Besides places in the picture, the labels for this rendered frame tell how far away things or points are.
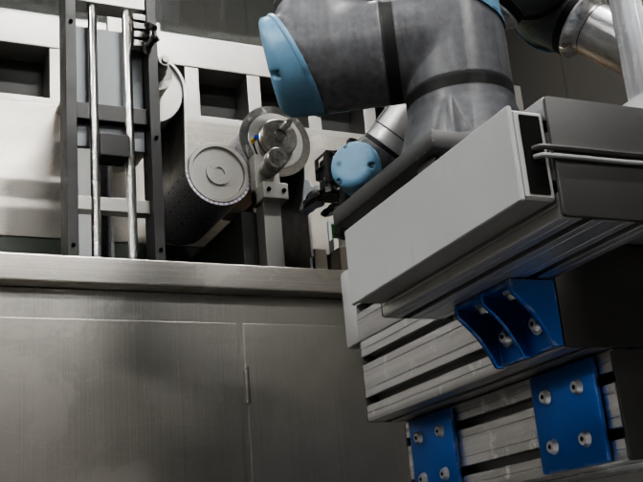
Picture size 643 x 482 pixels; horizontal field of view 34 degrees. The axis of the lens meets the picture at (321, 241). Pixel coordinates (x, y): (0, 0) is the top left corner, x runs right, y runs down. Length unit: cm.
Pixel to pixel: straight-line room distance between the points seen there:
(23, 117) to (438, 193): 157
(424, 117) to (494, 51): 10
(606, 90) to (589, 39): 297
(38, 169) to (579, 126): 162
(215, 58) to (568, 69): 265
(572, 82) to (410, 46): 373
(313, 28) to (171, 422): 65
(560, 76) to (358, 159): 342
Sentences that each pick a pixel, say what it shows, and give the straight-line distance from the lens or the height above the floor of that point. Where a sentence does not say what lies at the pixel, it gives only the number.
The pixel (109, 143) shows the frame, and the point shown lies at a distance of 177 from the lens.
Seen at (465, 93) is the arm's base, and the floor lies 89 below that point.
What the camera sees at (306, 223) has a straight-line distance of 200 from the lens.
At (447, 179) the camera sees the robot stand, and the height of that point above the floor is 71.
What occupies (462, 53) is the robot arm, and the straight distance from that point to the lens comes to 110.
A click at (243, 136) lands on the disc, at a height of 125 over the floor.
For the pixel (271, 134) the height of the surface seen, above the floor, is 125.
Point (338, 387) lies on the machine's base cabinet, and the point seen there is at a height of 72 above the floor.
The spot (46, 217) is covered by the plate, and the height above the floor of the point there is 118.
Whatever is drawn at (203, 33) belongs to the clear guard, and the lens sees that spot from 251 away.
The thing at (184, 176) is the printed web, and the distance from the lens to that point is 195.
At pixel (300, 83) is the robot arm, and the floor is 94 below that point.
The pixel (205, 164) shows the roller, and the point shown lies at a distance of 196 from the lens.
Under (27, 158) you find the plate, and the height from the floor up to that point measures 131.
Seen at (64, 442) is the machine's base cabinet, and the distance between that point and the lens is 148.
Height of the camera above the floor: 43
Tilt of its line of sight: 18 degrees up
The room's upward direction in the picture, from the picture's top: 5 degrees counter-clockwise
